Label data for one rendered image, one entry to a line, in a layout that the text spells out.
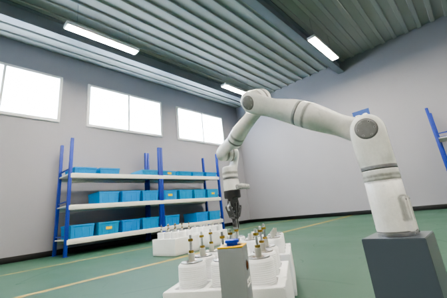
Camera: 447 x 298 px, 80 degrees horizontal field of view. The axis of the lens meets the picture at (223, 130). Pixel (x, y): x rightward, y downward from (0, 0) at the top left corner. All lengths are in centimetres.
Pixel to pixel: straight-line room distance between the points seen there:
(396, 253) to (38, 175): 563
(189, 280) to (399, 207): 66
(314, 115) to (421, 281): 49
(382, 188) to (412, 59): 694
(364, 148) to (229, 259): 48
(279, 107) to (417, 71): 672
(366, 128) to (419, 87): 664
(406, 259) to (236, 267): 40
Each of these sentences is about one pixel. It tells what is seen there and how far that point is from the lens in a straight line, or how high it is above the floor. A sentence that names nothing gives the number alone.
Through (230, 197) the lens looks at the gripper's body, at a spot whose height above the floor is 46.
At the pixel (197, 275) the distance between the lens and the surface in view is 100.
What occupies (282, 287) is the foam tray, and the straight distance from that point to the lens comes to 91.
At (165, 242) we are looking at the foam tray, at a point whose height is 15.
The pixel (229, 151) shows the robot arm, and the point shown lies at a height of 66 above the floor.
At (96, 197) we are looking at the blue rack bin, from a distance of 554.
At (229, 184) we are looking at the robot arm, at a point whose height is 52.
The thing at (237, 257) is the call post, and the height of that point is 29.
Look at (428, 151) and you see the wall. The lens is 719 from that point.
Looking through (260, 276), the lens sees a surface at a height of 20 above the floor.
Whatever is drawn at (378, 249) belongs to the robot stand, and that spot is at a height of 28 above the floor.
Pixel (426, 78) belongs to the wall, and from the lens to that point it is 750.
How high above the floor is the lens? 40
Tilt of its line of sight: 17 degrees up
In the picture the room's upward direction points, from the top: 6 degrees counter-clockwise
